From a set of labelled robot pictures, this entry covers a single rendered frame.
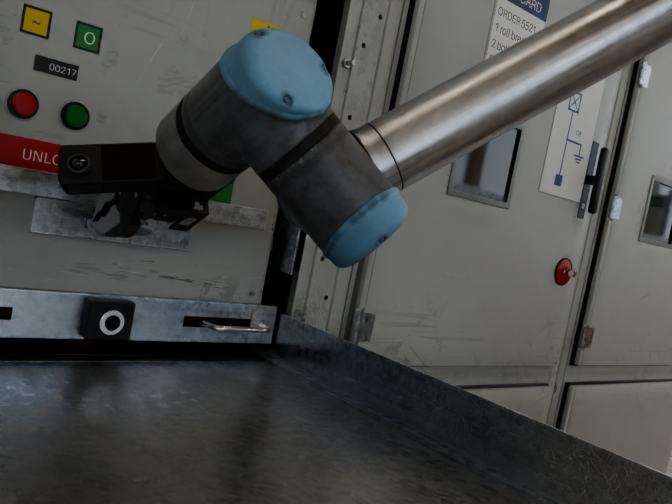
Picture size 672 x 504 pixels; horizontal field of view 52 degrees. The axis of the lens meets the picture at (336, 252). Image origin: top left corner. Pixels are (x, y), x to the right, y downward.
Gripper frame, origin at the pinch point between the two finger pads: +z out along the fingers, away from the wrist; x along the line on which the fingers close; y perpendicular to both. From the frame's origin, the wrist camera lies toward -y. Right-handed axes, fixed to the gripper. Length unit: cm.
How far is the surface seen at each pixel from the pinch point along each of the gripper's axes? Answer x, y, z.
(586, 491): -38, 32, -36
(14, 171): 4.4, -9.5, -1.3
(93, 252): -1.1, 2.3, 6.5
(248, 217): 3.7, 21.7, -0.9
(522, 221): 9, 82, -7
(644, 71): 42, 114, -26
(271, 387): -20.3, 22.3, -0.7
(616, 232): 12, 118, -8
